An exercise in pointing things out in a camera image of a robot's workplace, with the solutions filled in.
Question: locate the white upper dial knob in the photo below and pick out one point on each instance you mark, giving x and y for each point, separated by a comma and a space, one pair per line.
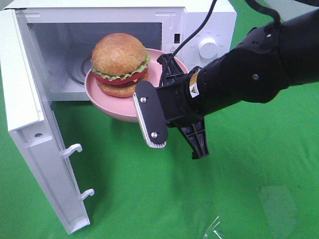
207, 48

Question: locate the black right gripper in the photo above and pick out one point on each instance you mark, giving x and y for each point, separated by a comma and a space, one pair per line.
173, 93

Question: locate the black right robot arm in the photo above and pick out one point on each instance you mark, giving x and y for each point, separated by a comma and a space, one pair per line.
269, 59

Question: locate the white microwave oven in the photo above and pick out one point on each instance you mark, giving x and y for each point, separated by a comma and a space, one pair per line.
62, 30

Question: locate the green table mat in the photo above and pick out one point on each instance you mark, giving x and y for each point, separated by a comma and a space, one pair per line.
144, 193

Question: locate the glass microwave turntable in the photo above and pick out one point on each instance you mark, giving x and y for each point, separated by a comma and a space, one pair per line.
77, 69

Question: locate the white microwave door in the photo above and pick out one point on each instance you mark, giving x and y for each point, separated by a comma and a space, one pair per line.
33, 126

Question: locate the toy hamburger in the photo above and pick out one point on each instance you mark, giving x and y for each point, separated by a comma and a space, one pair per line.
119, 62

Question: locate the clear tape patch front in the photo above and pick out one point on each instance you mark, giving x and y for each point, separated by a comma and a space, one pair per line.
210, 220

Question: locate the pink round plate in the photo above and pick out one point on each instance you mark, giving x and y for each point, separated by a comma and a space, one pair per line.
121, 108

